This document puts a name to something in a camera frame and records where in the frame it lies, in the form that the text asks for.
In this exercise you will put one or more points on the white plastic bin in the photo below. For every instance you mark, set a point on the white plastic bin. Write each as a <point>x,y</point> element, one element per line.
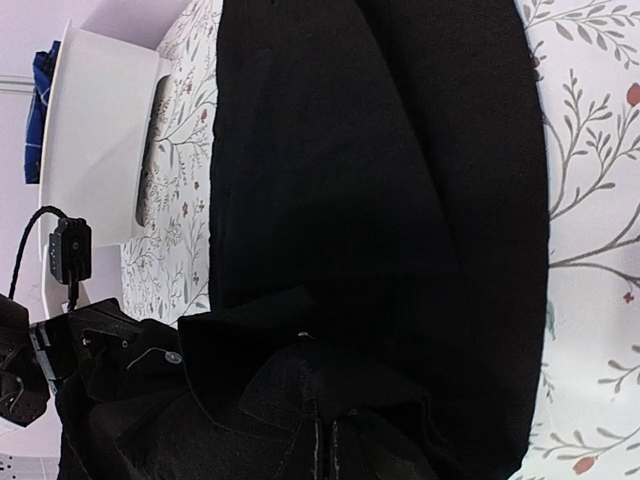
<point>95,132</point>

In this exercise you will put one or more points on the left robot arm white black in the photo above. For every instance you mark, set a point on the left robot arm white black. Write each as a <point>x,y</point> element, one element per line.
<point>24,390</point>

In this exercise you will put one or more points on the floral patterned tablecloth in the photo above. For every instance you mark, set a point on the floral patterned tablecloth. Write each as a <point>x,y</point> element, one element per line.
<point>586,58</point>

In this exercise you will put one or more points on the black long sleeve shirt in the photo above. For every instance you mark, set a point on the black long sleeve shirt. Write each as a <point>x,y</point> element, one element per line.
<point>378,252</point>

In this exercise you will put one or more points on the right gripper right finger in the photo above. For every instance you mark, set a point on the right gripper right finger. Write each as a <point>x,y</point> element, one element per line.
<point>347,460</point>

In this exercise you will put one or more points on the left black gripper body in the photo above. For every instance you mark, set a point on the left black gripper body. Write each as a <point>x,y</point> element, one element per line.
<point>61,344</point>

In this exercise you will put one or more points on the blue plaid shirt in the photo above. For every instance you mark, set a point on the blue plaid shirt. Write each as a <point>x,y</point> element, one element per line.
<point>44,65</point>

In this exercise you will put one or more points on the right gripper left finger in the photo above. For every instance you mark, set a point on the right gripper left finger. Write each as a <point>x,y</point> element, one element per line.
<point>303,458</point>

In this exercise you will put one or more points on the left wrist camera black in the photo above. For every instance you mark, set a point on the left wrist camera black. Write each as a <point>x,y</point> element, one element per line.
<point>70,251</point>

